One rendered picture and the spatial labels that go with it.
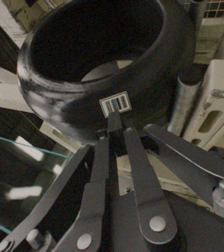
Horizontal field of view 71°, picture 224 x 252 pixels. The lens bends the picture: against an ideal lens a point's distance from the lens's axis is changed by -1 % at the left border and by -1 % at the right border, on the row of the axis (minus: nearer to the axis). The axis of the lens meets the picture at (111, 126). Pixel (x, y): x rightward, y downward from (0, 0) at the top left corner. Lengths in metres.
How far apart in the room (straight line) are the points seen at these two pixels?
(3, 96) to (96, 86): 0.92
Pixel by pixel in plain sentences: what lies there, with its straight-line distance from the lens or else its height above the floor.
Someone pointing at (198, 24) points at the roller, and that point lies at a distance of 0.61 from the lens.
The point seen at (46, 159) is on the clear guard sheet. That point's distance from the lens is 1.24.
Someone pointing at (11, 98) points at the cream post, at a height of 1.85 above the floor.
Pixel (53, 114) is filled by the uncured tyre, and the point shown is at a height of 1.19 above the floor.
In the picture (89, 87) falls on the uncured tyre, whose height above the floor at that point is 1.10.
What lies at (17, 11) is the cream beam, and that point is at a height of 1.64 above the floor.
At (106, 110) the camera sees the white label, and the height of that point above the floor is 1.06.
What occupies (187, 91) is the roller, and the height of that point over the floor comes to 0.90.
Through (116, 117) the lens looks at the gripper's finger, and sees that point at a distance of 0.18.
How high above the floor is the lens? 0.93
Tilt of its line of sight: 19 degrees up
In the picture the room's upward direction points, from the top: 80 degrees counter-clockwise
